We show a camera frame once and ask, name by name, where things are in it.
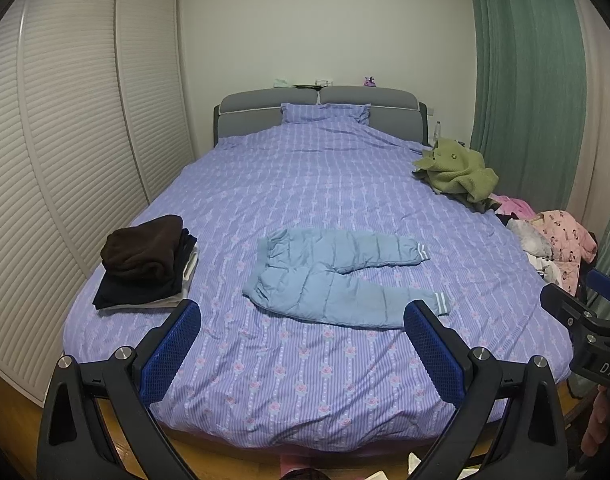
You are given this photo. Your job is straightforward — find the light blue padded pants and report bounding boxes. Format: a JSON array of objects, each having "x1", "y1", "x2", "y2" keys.
[{"x1": 242, "y1": 228, "x2": 451, "y2": 330}]

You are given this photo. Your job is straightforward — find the purple floral pillow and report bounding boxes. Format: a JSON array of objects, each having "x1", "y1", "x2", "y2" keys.
[{"x1": 280, "y1": 103, "x2": 371, "y2": 125}]

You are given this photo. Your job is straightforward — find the pink patterned garment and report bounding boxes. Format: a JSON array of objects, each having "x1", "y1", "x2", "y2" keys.
[{"x1": 528, "y1": 210, "x2": 598, "y2": 296}]

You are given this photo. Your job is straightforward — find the olive green jacket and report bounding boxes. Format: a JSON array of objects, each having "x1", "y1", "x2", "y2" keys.
[{"x1": 412, "y1": 138, "x2": 500, "y2": 212}]

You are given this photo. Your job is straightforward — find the grey upholstered headboard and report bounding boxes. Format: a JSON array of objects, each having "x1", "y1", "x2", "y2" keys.
[{"x1": 213, "y1": 86, "x2": 429, "y2": 145}]

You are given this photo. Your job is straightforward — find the bright pink garment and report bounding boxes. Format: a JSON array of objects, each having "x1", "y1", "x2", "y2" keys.
[{"x1": 492, "y1": 195, "x2": 537, "y2": 220}]

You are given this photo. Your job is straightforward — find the person's right hand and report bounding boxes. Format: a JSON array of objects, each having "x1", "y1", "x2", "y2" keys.
[{"x1": 580, "y1": 385, "x2": 610, "y2": 457}]

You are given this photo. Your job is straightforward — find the white louvered wardrobe doors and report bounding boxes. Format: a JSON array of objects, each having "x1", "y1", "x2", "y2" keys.
[{"x1": 0, "y1": 0, "x2": 194, "y2": 403}]

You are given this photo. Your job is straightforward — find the black folded garment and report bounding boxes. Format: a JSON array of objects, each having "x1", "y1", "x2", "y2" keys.
[{"x1": 92, "y1": 229, "x2": 198, "y2": 310}]

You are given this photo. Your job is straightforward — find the grey white garment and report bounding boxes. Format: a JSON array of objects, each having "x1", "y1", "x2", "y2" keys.
[{"x1": 506, "y1": 219, "x2": 563, "y2": 286}]

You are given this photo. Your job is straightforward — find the purple toy on headboard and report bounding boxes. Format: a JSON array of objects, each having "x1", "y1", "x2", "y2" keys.
[{"x1": 363, "y1": 76, "x2": 377, "y2": 87}]

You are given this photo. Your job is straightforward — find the green curtain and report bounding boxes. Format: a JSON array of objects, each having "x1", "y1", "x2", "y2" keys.
[{"x1": 471, "y1": 0, "x2": 610, "y2": 277}]

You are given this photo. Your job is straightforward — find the clear plastic bottle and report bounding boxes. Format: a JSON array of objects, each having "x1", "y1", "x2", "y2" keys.
[{"x1": 433, "y1": 120, "x2": 442, "y2": 145}]

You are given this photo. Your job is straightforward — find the dark brown folded garment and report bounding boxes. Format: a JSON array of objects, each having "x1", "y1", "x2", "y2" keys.
[{"x1": 100, "y1": 214, "x2": 183, "y2": 280}]

